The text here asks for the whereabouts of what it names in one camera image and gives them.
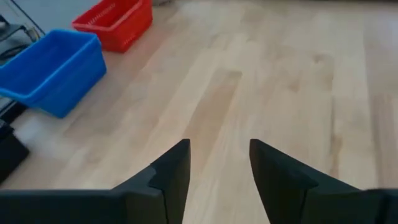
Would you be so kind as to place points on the grey and black device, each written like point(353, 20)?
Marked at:
point(14, 40)

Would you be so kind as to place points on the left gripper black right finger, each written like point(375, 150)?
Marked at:
point(280, 186)

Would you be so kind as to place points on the black flat equipment case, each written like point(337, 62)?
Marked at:
point(11, 152)

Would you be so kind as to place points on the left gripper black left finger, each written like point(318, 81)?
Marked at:
point(155, 199)

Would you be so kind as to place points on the blue plastic slotted basket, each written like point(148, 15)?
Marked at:
point(62, 74)

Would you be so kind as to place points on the red plastic slotted basket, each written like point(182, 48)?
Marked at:
point(124, 28)

